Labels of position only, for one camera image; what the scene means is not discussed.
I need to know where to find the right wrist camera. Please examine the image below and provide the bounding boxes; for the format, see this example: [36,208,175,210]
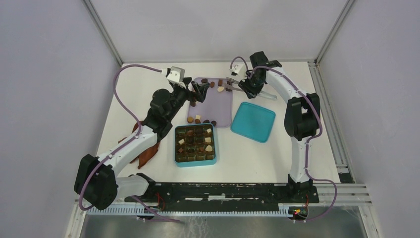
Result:
[230,64,247,80]

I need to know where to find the brown cloth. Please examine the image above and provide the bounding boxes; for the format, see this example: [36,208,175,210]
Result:
[130,142,160,169]

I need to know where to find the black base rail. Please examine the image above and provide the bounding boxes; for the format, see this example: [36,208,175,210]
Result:
[139,182,319,212]

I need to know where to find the teal box lid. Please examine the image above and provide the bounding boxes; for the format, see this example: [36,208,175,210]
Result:
[230,102,276,143]

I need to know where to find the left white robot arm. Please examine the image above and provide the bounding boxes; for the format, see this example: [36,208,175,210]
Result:
[74,77,210,211]

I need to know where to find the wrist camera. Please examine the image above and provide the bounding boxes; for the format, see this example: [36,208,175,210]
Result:
[230,64,247,80]
[166,66,186,88]

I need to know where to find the purple chocolate tray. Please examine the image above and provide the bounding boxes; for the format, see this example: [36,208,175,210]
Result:
[186,78,233,128]

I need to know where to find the teal chocolate box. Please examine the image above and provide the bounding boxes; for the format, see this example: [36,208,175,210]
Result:
[174,123,217,168]

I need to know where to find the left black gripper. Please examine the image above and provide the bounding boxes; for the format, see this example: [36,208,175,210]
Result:
[166,77,210,121]

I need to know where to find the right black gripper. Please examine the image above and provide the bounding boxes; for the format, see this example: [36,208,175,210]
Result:
[238,71,264,99]

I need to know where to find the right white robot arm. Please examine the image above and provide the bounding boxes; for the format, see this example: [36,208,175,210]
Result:
[231,51,322,202]

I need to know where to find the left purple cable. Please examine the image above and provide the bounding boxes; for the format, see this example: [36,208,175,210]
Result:
[78,64,163,212]

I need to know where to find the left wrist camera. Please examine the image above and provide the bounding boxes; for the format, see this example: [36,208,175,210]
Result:
[166,66,186,88]

